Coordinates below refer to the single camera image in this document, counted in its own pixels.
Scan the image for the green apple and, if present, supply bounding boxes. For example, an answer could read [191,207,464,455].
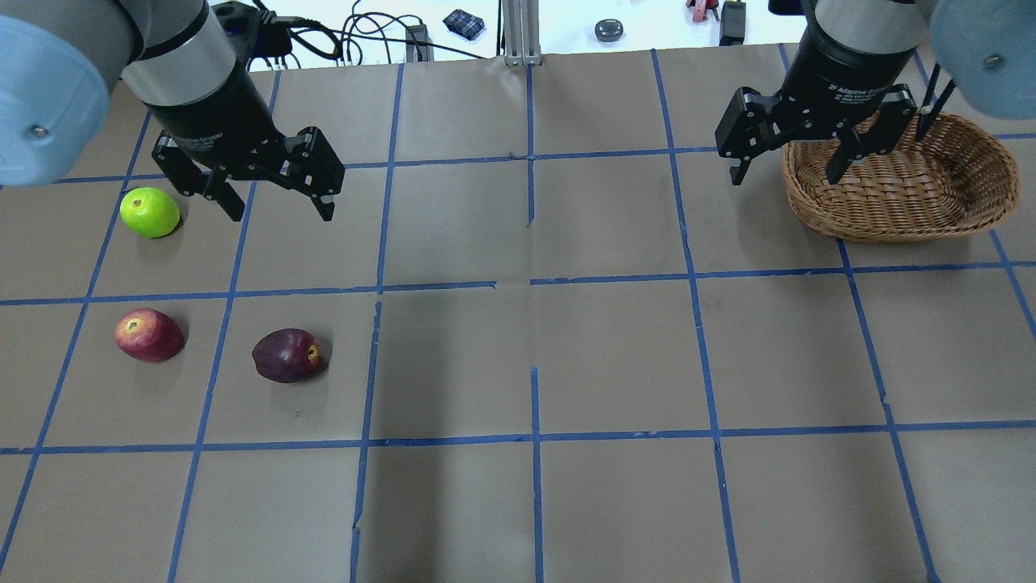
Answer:
[119,187,181,239]

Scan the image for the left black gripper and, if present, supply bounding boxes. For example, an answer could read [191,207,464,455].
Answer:
[149,74,345,222]

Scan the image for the aluminium frame post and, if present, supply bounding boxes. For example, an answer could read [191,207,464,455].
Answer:
[499,0,541,66]

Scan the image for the round grey puck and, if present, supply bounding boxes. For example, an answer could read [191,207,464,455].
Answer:
[593,19,625,43]

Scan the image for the dark checkered pouch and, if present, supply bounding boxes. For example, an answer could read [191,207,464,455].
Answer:
[443,10,487,40]

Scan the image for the red yellow apple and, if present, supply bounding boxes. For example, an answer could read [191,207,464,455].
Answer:
[114,309,186,363]

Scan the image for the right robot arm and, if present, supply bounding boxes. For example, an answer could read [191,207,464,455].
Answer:
[715,1,1035,185]

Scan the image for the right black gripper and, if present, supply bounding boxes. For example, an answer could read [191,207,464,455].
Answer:
[715,32,917,187]

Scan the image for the black power adapter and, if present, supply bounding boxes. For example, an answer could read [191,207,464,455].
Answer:
[404,23,434,62]

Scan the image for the black cable bundle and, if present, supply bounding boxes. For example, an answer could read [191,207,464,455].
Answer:
[243,0,503,66]

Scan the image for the dark red apple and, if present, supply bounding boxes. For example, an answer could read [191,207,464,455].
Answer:
[251,328,325,384]

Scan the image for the wicker basket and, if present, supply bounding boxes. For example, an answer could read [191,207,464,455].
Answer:
[782,113,1021,244]

